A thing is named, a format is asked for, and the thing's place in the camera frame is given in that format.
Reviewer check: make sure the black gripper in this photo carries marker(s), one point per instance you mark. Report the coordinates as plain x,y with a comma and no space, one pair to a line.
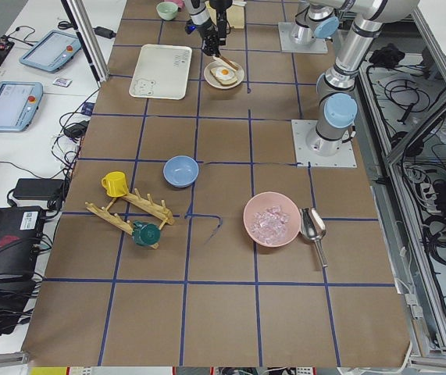
208,31

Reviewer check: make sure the bread slice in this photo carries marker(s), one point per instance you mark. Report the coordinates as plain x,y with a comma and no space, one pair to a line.
227,62
227,82

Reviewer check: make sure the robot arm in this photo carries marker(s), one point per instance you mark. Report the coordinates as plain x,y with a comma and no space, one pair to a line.
202,22
337,108

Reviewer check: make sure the white plate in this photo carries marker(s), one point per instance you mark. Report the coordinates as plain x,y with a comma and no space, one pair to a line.
213,82

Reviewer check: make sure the bread slice under egg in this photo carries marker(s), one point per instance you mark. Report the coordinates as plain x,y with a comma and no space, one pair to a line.
227,82

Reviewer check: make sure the fried egg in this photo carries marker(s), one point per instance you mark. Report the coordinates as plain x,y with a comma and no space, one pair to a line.
222,73

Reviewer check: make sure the wooden cutting board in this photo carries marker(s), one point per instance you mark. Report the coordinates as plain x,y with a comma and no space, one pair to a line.
235,14

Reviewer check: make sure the green bowl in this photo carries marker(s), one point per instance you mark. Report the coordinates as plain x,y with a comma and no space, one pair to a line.
167,10

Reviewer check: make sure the cream bear tray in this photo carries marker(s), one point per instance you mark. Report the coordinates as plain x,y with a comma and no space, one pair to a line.
161,72

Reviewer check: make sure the blue bowl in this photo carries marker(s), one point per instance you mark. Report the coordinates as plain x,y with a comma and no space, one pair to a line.
181,171

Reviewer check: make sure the teach pendant tablet far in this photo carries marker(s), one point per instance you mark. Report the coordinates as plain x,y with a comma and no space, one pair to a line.
52,52

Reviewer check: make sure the teach pendant tablet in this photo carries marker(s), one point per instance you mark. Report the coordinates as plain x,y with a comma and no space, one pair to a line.
52,52
19,101

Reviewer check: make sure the yellow cup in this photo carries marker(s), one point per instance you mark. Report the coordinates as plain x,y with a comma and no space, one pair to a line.
115,184

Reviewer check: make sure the pink bowl with ice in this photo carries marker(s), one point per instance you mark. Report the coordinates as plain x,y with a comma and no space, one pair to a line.
271,219

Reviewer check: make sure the dark green cup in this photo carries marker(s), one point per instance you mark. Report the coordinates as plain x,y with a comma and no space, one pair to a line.
145,234

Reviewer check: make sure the teach pendant tablet near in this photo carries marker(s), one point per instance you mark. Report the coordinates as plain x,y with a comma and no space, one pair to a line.
19,101

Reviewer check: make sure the metal scoop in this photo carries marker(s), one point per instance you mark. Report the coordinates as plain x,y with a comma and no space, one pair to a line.
313,230

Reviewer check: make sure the black power adapter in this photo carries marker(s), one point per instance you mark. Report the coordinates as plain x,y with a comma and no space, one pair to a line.
37,189

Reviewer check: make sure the black laptop box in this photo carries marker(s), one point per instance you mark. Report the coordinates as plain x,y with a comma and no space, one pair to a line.
21,229

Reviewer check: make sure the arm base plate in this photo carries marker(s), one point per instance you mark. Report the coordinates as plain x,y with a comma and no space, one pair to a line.
296,39
312,150

